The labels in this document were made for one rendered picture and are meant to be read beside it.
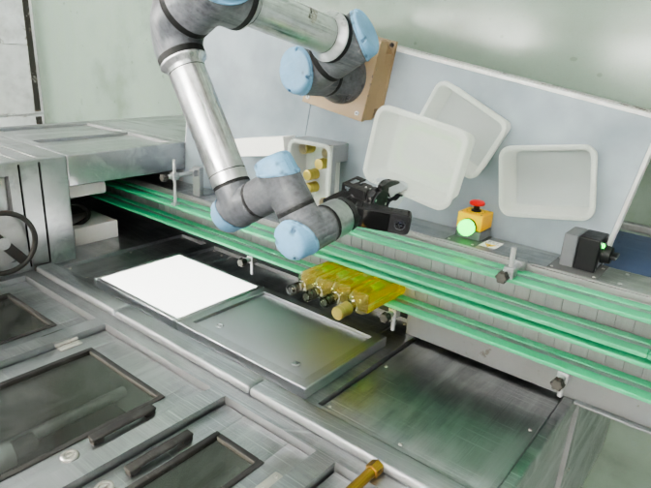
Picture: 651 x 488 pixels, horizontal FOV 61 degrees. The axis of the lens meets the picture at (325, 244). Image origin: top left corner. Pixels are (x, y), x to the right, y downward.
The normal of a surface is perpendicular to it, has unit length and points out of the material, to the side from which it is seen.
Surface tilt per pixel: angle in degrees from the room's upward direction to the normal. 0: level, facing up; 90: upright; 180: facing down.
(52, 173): 90
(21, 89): 90
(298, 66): 4
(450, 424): 90
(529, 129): 0
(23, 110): 90
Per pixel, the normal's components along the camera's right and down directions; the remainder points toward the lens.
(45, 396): 0.05, -0.94
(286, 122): -0.63, 0.23
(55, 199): 0.78, 0.25
